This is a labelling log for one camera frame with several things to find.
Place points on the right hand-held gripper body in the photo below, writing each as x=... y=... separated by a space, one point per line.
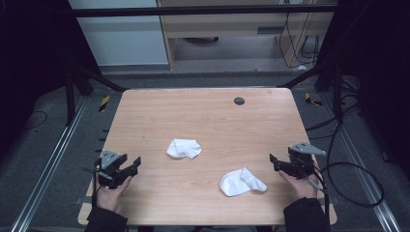
x=303 y=158

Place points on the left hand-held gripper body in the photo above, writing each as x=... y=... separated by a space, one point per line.
x=108 y=164

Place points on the person's right hand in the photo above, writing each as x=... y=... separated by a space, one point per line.
x=301 y=187

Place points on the person's left hand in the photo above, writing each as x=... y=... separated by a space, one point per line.
x=111 y=195

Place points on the white ankle sock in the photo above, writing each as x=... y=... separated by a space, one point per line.
x=240 y=183
x=183 y=149

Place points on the yellow black striped tape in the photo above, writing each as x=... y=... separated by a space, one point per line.
x=312 y=100
x=104 y=103

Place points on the dark round table grommet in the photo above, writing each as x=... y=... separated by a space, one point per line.
x=239 y=101

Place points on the black metal stand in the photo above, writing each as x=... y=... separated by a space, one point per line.
x=325 y=79
x=80 y=80

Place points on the dark curtain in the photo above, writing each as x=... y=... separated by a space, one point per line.
x=377 y=71
x=32 y=64

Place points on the white cabinet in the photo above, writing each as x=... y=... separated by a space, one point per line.
x=122 y=42

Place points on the silver metal floor rail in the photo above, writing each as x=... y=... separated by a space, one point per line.
x=48 y=167
x=364 y=180

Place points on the black horizontal frame bar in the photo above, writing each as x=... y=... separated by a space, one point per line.
x=193 y=11

